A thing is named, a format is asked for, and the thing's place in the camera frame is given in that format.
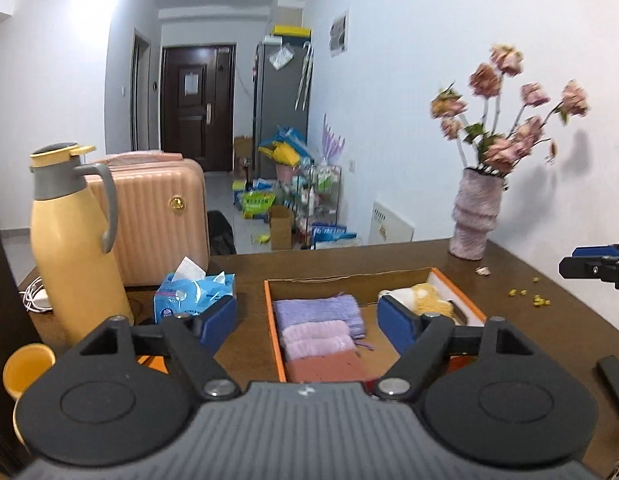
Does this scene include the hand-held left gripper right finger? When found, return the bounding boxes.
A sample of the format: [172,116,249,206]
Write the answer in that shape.
[373,294,533,402]

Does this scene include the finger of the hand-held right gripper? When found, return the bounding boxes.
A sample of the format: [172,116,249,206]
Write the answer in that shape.
[572,242,619,261]
[559,255,619,289]

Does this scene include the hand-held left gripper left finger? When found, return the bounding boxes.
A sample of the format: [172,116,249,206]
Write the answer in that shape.
[77,295,240,401]

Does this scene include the cream yellow plush toy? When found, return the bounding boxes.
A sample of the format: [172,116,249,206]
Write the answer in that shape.
[378,282,465,325]

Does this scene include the lilac fluffy towel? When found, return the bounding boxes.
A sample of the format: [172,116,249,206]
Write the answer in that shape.
[280,321,357,361]

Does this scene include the blue-purple towel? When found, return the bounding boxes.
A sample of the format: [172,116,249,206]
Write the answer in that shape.
[273,294,366,339]

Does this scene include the brown sponge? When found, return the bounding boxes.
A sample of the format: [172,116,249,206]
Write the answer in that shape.
[286,351,370,383]

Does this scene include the red cardboard box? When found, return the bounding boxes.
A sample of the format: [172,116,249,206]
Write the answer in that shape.
[264,266,487,383]

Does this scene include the blue tissue pack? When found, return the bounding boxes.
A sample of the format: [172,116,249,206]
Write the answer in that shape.
[154,256,236,323]

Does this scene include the scattered yellow petal bits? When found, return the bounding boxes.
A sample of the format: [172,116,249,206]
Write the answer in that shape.
[507,275,551,308]

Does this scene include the black backpack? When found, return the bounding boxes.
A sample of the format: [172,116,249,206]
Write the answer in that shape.
[207,210,237,256]

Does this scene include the blue printed packet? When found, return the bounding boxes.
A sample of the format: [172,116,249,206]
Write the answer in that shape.
[312,222,357,248]

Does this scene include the pink ribbed vase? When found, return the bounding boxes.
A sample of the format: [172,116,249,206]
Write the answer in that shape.
[449,167,505,262]

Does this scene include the small cardboard carton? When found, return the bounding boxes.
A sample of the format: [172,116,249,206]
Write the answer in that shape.
[268,205,294,251]

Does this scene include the pink ribbed suitcase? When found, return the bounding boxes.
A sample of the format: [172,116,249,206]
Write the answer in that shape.
[84,152,211,287]

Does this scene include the black smartphone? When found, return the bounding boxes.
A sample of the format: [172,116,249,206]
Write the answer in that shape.
[596,355,619,417]

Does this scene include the green printed bag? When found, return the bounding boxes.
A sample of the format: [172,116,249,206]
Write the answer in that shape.
[240,191,276,221]

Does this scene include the dried pink roses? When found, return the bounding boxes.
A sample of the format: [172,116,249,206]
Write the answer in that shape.
[430,44,590,177]

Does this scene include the yellow thermos jug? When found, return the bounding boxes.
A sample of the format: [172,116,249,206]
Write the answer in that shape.
[30,142,135,331]

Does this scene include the brown floor cardboard box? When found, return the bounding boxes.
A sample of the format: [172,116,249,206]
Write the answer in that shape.
[234,135,255,178]

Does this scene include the yellow plastic bag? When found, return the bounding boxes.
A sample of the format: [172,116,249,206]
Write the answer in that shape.
[258,141,303,168]

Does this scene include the yellow mug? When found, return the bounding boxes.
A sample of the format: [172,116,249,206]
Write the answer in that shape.
[3,343,56,448]

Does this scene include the dark brown entrance door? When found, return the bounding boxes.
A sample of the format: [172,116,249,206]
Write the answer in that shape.
[160,44,238,173]

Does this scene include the blue plastic bag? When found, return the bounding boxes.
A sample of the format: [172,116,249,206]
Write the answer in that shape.
[274,127,310,153]

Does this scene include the black paper bag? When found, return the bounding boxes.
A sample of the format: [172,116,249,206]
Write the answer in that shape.
[0,180,35,476]

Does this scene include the grey refrigerator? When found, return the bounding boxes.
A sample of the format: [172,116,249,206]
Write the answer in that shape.
[253,37,313,181]

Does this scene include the dark interior door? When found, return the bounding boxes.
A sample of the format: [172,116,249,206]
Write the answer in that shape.
[131,30,153,152]

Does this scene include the white folded umbrella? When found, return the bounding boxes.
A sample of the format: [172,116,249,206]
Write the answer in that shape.
[294,41,315,112]

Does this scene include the clear plastic bag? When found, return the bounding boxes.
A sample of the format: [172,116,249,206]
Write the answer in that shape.
[268,42,295,71]

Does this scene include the orange leather strap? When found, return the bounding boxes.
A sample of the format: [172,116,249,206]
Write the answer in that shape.
[137,355,169,375]

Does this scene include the white wall heater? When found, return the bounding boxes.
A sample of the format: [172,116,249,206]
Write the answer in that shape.
[368,199,415,246]

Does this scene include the wire storage rack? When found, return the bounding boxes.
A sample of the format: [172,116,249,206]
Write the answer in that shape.
[300,162,343,248]

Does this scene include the white charger with cable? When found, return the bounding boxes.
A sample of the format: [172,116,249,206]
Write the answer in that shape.
[22,275,53,313]

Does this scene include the purple flower wall decal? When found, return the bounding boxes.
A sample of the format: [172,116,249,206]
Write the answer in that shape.
[320,114,346,166]

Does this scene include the wall picture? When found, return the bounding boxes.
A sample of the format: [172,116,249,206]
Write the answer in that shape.
[329,8,350,57]

